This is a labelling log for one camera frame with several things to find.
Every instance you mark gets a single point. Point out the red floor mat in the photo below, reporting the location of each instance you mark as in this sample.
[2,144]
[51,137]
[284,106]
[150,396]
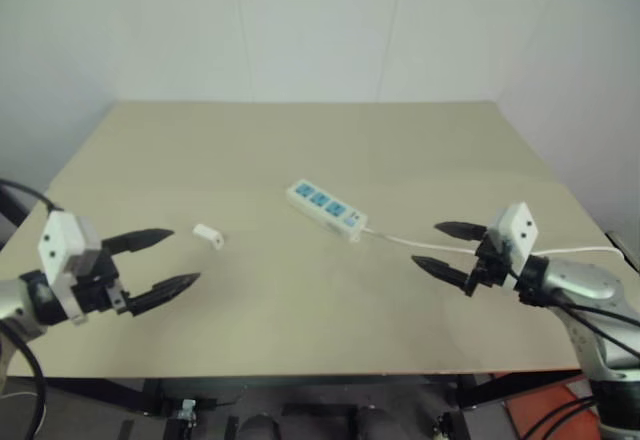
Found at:
[545,405]

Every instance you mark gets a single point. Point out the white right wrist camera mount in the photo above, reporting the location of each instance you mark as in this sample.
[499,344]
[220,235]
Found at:
[517,225]

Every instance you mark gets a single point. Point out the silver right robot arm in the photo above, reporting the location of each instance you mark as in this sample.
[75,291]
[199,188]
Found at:
[585,280]

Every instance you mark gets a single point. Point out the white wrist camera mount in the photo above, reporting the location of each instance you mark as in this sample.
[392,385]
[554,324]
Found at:
[59,242]
[517,225]

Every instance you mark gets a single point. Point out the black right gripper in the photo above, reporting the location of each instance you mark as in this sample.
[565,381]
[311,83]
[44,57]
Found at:
[492,265]

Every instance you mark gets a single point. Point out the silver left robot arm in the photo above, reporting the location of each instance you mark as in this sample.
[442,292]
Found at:
[15,302]

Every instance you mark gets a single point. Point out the dark rounded shape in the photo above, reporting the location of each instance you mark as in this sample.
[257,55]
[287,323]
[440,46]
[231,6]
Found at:
[260,427]

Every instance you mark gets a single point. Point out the white power strip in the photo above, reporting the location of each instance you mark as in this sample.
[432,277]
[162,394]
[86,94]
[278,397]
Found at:
[325,207]

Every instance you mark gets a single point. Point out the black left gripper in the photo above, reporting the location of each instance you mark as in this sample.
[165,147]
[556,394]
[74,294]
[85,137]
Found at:
[97,290]

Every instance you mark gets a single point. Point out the small white plug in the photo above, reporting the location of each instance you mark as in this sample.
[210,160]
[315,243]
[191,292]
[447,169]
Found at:
[207,235]

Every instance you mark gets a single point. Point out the silver caster bracket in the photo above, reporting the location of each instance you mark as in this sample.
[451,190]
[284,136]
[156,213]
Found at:
[187,408]

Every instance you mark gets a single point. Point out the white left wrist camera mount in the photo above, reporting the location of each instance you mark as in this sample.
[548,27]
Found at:
[59,242]

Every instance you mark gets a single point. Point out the black metal table frame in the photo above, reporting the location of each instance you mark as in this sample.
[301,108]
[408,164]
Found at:
[125,391]

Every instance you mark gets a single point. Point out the dark object beside table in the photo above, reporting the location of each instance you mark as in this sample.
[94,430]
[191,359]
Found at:
[10,215]

